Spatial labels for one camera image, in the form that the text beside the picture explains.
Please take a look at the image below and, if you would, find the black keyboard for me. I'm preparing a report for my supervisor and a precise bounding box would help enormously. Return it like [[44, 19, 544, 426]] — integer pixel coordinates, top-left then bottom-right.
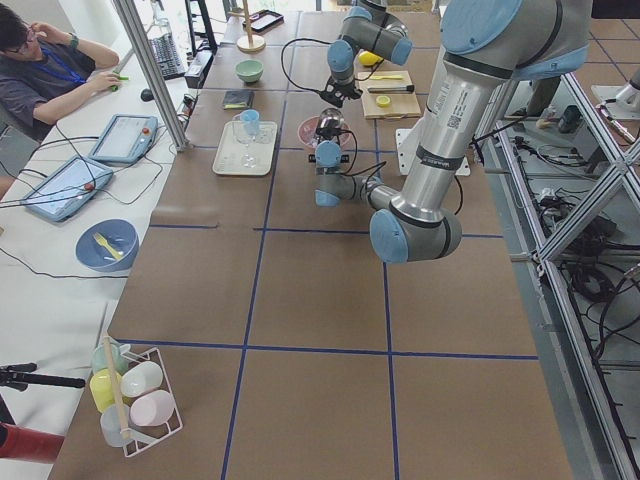
[[149, 33, 186, 80]]

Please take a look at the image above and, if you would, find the light blue plastic cup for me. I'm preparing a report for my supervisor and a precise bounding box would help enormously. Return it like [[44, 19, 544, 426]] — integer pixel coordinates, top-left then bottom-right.
[[240, 109, 260, 137]]

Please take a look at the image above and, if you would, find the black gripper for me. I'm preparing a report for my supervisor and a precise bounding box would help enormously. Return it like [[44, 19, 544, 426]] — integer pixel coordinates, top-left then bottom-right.
[[308, 128, 350, 164], [319, 77, 362, 107]]

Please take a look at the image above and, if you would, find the dark grey folded cloth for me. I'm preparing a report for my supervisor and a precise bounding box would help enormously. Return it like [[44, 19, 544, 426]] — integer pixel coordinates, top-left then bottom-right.
[[222, 90, 254, 110]]

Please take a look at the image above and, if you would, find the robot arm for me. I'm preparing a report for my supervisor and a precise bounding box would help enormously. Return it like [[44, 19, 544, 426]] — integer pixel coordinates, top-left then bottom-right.
[[315, 1, 592, 263], [319, 1, 413, 108]]

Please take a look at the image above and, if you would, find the teach pendant tablet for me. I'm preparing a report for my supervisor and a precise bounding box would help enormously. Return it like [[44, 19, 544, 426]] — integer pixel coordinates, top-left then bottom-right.
[[88, 114, 159, 165], [20, 155, 114, 222]]

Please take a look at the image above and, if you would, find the pink cup in rack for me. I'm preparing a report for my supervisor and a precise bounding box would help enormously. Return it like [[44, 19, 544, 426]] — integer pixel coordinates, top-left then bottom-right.
[[130, 390, 175, 427]]

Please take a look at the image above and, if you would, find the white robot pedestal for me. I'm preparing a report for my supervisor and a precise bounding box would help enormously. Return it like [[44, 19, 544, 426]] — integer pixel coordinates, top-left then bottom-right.
[[395, 127, 472, 176]]

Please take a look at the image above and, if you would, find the yellow cup in rack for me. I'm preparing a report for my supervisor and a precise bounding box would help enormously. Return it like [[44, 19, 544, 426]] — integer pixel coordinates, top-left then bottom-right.
[[89, 368, 115, 413]]

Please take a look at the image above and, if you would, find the clear cup in rack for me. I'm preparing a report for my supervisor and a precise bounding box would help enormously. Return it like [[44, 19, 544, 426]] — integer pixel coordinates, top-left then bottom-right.
[[100, 404, 132, 447]]

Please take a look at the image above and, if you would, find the blue bowl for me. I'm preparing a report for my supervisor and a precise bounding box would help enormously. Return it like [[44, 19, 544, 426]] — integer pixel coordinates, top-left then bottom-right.
[[75, 219, 139, 273]]

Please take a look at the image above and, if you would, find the green ceramic bowl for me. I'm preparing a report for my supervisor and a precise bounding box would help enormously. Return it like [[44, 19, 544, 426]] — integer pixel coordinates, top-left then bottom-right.
[[235, 59, 264, 84]]

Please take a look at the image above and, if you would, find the red object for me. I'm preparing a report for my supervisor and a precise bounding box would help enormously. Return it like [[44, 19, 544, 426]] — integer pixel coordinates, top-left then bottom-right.
[[0, 423, 65, 464]]

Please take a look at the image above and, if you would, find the metal ice scoop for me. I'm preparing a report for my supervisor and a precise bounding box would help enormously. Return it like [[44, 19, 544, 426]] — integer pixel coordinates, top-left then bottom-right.
[[316, 108, 345, 131]]

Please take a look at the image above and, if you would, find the green cup in rack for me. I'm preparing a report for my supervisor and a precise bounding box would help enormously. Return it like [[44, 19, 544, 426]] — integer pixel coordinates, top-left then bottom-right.
[[91, 339, 131, 375]]

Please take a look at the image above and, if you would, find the steel cylinder rod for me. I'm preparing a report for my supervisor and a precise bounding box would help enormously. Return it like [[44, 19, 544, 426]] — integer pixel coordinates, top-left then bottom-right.
[[367, 84, 415, 95]]

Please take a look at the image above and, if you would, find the far teach pendant tablet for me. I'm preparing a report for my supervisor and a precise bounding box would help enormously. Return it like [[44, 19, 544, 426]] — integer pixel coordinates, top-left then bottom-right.
[[88, 114, 159, 165]]

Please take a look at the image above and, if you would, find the lemon half slice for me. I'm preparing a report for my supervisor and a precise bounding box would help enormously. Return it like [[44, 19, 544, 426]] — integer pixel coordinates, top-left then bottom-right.
[[375, 95, 392, 108]]

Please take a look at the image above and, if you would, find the white cup in rack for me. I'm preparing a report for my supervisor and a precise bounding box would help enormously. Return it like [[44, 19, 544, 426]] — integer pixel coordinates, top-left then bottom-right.
[[120, 361, 164, 398]]

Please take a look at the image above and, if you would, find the seated person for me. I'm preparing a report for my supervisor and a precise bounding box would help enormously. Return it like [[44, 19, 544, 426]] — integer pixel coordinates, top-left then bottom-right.
[[1, 5, 121, 141]]

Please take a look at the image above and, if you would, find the white wire cup rack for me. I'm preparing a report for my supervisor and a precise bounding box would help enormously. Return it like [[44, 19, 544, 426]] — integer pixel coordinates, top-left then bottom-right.
[[89, 336, 183, 458]]

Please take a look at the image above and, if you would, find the cream bear tray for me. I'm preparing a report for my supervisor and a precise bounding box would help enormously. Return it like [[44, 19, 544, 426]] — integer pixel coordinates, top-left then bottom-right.
[[212, 120, 278, 177]]

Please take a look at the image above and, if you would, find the whole yellow lemon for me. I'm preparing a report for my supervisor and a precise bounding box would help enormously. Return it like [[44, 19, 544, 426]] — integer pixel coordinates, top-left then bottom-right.
[[358, 51, 383, 68]]

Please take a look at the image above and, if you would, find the near teach pendant tablet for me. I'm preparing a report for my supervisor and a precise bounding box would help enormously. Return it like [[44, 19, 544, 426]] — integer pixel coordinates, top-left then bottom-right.
[[20, 155, 114, 222]]

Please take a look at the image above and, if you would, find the black tripod leg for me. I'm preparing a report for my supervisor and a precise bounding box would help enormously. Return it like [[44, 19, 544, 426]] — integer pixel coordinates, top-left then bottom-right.
[[1, 362, 86, 392]]

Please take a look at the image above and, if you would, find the yellow plastic fork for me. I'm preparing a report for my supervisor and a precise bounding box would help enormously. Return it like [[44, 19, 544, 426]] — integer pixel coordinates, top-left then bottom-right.
[[93, 232, 123, 261]]

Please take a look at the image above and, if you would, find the clear wine glass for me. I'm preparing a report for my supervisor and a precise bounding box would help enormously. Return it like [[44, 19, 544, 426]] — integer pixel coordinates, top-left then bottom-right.
[[232, 119, 258, 168]]

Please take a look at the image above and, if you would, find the wooden rack handle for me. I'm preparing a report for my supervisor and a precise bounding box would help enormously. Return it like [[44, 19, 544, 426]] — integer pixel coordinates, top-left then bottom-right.
[[102, 335, 131, 438]]

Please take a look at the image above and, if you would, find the wooden cup stand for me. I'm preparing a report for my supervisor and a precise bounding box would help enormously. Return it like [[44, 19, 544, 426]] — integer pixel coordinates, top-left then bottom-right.
[[236, 0, 266, 53]]

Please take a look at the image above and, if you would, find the pink bowl of ice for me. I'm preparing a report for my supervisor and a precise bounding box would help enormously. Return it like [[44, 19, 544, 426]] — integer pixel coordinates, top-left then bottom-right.
[[297, 115, 353, 151]]

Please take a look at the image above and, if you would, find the yellow plastic knife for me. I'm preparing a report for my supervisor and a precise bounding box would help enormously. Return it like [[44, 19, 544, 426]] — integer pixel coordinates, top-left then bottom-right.
[[367, 74, 404, 81]]

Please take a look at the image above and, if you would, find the wooden cutting board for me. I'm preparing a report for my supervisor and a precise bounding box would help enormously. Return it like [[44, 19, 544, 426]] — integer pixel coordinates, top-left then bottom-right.
[[358, 70, 422, 120]]

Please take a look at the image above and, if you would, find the aluminium frame post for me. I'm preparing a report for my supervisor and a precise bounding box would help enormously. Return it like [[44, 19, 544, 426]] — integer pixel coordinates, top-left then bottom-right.
[[114, 0, 190, 152]]

